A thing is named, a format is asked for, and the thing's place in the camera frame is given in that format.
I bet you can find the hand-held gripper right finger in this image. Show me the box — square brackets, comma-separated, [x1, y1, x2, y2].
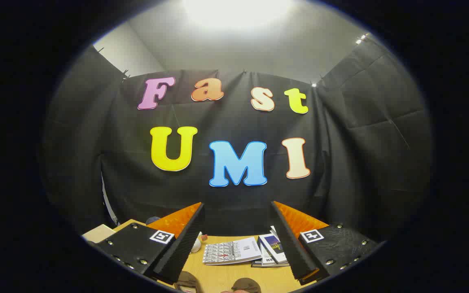
[271, 201, 378, 283]

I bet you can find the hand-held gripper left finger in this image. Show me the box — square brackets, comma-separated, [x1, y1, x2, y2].
[95, 202, 205, 284]

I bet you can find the cream fabric storage box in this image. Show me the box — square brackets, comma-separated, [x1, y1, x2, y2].
[82, 224, 117, 244]

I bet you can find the brown woolly slipper shoe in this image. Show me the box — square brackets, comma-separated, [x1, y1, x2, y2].
[230, 278, 262, 293]
[173, 271, 199, 293]

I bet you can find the white book with night photo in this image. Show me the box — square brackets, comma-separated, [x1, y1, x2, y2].
[258, 233, 288, 264]

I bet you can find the dark framed book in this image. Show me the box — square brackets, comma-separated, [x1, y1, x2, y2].
[252, 258, 290, 268]

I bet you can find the white duck plush toy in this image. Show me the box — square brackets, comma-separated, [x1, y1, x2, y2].
[191, 232, 208, 254]

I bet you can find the grey patterned book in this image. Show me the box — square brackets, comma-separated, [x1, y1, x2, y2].
[203, 237, 262, 266]

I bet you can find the black backdrop cloth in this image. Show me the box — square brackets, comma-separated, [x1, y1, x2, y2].
[41, 35, 434, 245]

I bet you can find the grey metal frame pole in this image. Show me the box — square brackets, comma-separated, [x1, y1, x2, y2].
[101, 173, 118, 225]

